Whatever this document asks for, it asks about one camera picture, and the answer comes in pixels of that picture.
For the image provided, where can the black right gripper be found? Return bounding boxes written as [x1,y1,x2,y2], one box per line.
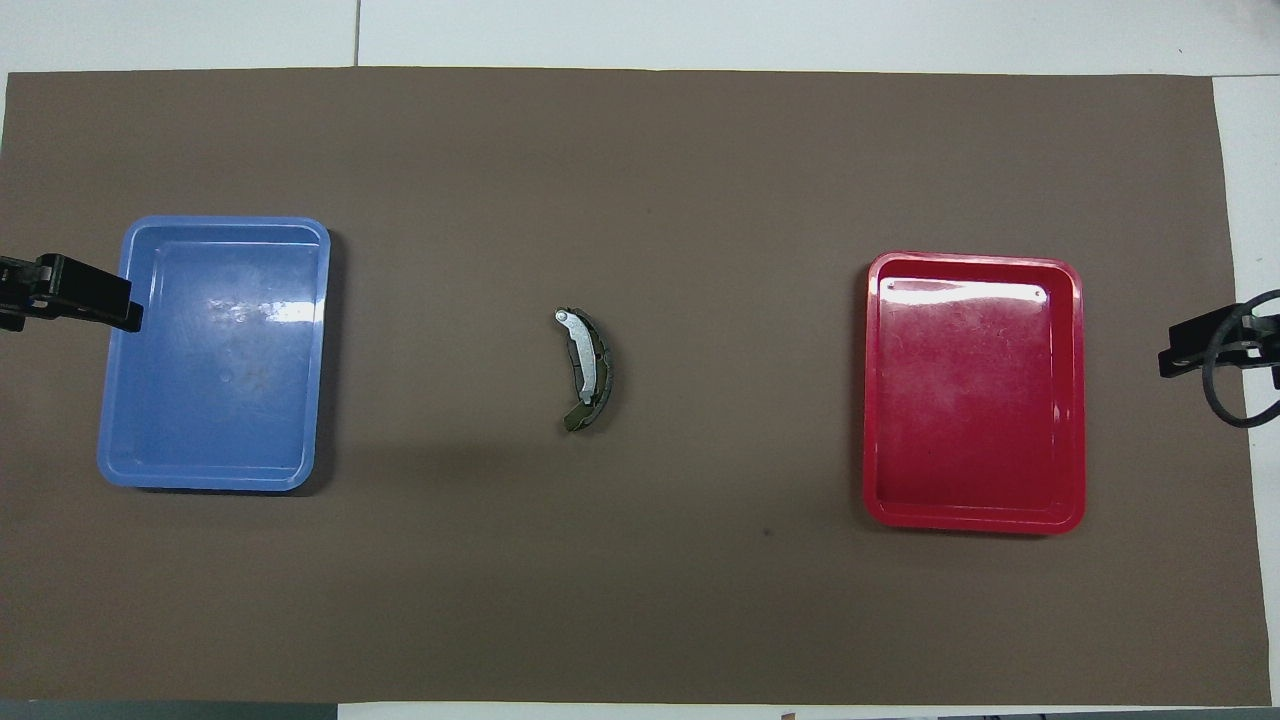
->
[1158,308,1280,391]

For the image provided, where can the brown table mat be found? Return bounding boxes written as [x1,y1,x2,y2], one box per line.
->
[0,67,1271,706]

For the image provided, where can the red plastic tray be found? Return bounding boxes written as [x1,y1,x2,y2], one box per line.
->
[862,250,1087,536]

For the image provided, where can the blue plastic tray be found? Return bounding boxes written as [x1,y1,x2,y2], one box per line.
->
[97,215,332,493]

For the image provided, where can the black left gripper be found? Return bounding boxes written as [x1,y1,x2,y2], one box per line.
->
[0,253,144,334]

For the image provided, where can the curved brake shoe silver web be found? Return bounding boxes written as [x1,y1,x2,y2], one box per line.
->
[554,306,615,434]

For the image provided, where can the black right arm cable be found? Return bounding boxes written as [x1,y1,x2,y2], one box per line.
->
[1203,290,1280,430]

